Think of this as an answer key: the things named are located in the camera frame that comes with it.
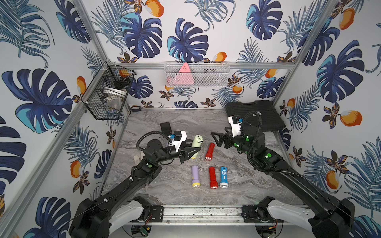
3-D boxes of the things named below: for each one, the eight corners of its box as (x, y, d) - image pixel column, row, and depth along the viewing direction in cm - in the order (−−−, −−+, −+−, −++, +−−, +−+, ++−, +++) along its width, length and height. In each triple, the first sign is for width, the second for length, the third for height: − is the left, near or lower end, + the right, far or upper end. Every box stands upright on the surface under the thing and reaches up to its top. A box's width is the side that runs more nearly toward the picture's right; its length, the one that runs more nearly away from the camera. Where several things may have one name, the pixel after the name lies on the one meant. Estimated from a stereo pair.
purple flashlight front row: (191, 187, 85) (191, 185, 82) (191, 167, 93) (191, 164, 90) (200, 187, 85) (200, 185, 82) (199, 167, 93) (199, 164, 90)
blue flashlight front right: (219, 187, 85) (220, 185, 82) (220, 168, 92) (221, 166, 89) (227, 188, 85) (228, 186, 82) (227, 169, 92) (228, 167, 89)
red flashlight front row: (210, 188, 84) (210, 187, 82) (208, 168, 92) (209, 166, 90) (217, 188, 84) (218, 187, 82) (215, 168, 92) (216, 166, 90)
